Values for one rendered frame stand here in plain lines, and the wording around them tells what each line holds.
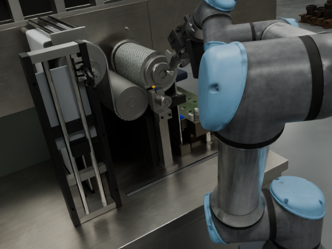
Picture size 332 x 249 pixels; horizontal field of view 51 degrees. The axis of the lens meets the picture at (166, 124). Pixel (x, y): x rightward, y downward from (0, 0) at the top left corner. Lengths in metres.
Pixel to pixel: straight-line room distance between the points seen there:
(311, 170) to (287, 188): 2.04
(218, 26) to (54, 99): 0.45
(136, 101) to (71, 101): 0.27
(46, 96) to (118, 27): 0.59
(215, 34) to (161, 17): 0.73
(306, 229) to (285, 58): 0.47
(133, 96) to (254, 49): 0.76
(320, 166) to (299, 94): 2.48
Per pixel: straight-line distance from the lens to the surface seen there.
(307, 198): 0.82
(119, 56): 1.35
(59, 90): 0.98
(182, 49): 1.03
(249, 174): 0.61
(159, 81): 1.19
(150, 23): 1.53
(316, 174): 2.83
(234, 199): 0.69
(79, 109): 0.98
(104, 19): 1.44
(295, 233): 0.84
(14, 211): 1.31
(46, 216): 1.24
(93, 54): 1.10
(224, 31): 0.85
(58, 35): 1.02
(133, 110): 1.20
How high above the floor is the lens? 1.64
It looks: 27 degrees down
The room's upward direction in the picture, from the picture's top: 7 degrees counter-clockwise
